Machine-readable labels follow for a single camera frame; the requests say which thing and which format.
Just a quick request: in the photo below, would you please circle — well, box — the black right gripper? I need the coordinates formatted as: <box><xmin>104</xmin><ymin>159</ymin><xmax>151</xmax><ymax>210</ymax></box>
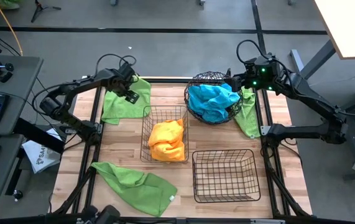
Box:
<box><xmin>231</xmin><ymin>57</ymin><xmax>259</xmax><ymax>93</ymax></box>

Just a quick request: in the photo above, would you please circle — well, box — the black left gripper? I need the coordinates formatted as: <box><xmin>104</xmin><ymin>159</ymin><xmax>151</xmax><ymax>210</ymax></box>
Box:
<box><xmin>114</xmin><ymin>63</ymin><xmax>141</xmax><ymax>105</ymax></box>

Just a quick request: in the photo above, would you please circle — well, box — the grey table leg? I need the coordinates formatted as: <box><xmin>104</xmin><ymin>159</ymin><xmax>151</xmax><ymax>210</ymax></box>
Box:
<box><xmin>288</xmin><ymin>39</ymin><xmax>336</xmax><ymax>108</ymax></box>

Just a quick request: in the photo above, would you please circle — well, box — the black flat bar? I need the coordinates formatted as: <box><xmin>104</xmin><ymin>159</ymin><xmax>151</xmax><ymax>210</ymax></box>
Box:
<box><xmin>14</xmin><ymin>118</ymin><xmax>66</xmax><ymax>154</ymax></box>

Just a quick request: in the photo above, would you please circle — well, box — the white paper box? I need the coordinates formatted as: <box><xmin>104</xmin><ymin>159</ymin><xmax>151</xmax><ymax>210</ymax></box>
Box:
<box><xmin>21</xmin><ymin>129</ymin><xmax>62</xmax><ymax>174</ymax></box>

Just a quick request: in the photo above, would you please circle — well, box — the white table top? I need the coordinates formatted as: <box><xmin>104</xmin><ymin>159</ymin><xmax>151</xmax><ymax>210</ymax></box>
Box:
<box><xmin>313</xmin><ymin>0</ymin><xmax>355</xmax><ymax>60</ymax></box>

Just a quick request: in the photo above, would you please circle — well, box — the black tripod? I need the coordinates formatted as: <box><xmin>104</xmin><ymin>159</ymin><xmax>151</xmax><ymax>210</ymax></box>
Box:
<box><xmin>30</xmin><ymin>0</ymin><xmax>62</xmax><ymax>23</ymax></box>

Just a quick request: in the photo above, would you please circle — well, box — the green cloth bundle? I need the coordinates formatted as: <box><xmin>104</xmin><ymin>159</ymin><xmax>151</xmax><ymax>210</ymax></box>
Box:
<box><xmin>0</xmin><ymin>0</ymin><xmax>20</xmax><ymax>12</ymax></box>

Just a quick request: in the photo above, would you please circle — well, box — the round black wire basket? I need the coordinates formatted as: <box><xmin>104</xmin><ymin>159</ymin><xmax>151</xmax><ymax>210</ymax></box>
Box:
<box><xmin>183</xmin><ymin>71</ymin><xmax>244</xmax><ymax>126</ymax></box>

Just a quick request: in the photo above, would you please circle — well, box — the rectangular black wire basket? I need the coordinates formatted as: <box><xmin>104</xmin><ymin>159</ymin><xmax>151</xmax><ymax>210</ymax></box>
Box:
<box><xmin>139</xmin><ymin>105</ymin><xmax>190</xmax><ymax>163</ymax></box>
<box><xmin>191</xmin><ymin>148</ymin><xmax>261</xmax><ymax>203</ymax></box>

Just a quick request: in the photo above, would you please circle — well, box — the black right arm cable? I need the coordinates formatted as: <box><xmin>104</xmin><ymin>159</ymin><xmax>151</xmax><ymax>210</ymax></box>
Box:
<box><xmin>236</xmin><ymin>39</ymin><xmax>290</xmax><ymax>82</ymax></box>

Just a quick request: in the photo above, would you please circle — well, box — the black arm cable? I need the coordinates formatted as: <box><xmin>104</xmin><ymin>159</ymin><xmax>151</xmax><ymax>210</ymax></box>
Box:
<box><xmin>95</xmin><ymin>53</ymin><xmax>137</xmax><ymax>76</ymax></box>
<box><xmin>236</xmin><ymin>39</ymin><xmax>290</xmax><ymax>82</ymax></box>

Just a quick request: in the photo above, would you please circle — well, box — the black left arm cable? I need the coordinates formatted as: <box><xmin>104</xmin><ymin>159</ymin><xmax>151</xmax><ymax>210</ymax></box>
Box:
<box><xmin>95</xmin><ymin>53</ymin><xmax>137</xmax><ymax>76</ymax></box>

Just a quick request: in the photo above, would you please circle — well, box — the black floor cable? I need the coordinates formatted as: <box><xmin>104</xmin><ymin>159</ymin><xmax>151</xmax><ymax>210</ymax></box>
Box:
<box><xmin>35</xmin><ymin>77</ymin><xmax>47</xmax><ymax>93</ymax></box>

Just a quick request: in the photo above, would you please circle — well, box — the white cable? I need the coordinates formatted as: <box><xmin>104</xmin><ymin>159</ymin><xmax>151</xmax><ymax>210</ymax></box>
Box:
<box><xmin>309</xmin><ymin>67</ymin><xmax>355</xmax><ymax>88</ymax></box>

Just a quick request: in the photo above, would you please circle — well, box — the silver metal bracket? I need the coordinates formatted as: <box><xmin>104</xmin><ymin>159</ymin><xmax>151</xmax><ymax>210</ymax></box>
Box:
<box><xmin>250</xmin><ymin>219</ymin><xmax>286</xmax><ymax>224</ymax></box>

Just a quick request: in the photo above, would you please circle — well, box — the yellow cable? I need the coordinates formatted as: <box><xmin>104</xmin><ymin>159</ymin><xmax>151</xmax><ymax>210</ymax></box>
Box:
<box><xmin>0</xmin><ymin>0</ymin><xmax>24</xmax><ymax>57</ymax></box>

